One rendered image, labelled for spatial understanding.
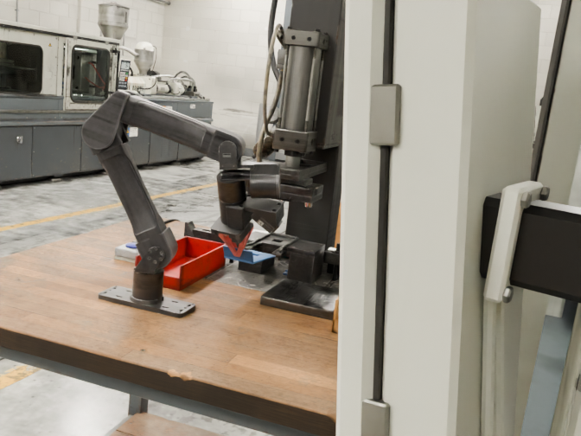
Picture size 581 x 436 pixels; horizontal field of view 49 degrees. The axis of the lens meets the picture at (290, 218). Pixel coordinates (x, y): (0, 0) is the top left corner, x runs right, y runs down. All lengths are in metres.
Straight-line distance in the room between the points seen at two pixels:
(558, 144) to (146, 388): 0.82
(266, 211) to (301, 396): 0.39
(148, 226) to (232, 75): 10.74
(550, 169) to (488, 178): 0.17
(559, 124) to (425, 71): 0.22
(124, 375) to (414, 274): 0.81
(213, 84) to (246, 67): 0.74
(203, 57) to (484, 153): 11.92
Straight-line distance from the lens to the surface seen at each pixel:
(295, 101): 1.56
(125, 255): 1.66
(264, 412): 1.05
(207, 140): 1.25
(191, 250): 1.70
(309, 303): 1.40
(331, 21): 1.63
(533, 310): 0.61
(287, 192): 1.57
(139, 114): 1.27
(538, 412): 1.00
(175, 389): 1.10
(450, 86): 0.38
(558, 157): 0.58
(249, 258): 1.38
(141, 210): 1.30
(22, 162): 7.30
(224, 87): 12.05
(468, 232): 0.39
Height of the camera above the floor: 1.38
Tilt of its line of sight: 12 degrees down
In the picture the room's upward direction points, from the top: 7 degrees clockwise
